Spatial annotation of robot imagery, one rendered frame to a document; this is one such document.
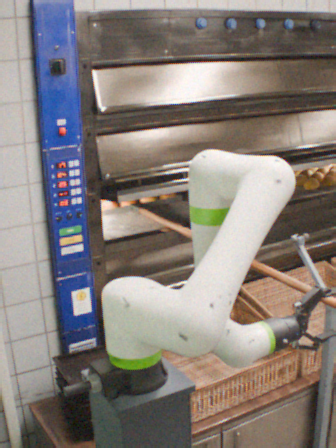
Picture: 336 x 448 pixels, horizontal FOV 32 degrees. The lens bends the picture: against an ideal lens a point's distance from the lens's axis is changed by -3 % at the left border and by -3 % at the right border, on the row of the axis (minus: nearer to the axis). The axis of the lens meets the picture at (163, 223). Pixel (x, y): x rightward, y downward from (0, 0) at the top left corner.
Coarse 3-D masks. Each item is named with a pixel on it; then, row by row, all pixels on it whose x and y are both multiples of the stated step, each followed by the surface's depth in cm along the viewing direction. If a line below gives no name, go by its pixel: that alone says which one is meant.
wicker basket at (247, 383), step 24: (240, 312) 270; (168, 360) 257; (192, 360) 263; (216, 360) 263; (264, 360) 260; (288, 360) 238; (216, 384) 220; (240, 384) 227; (264, 384) 234; (192, 408) 217; (216, 408) 224
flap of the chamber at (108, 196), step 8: (328, 160) 270; (296, 168) 261; (304, 168) 263; (104, 192) 238; (112, 192) 235; (144, 192) 226; (152, 192) 227; (160, 192) 229; (168, 192) 231; (104, 200) 232; (112, 200) 225; (120, 200) 221; (128, 200) 223
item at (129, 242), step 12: (288, 204) 285; (300, 204) 288; (312, 204) 292; (168, 228) 257; (108, 240) 245; (120, 240) 244; (132, 240) 245; (144, 240) 248; (156, 240) 251; (168, 240) 254; (108, 252) 241
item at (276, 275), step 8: (152, 216) 267; (160, 216) 264; (168, 224) 255; (176, 224) 252; (184, 232) 245; (256, 264) 206; (264, 272) 202; (272, 272) 198; (280, 272) 197; (280, 280) 195; (288, 280) 191; (296, 280) 190; (296, 288) 188; (304, 288) 185; (328, 304) 176
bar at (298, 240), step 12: (276, 240) 237; (288, 240) 238; (300, 240) 240; (300, 252) 241; (192, 264) 217; (312, 264) 238; (144, 276) 208; (156, 276) 210; (168, 276) 212; (312, 276) 237; (324, 324) 233; (324, 348) 235; (324, 360) 237; (324, 372) 238; (324, 384) 239; (324, 396) 240; (324, 408) 242; (324, 420) 244; (324, 432) 247; (324, 444) 249
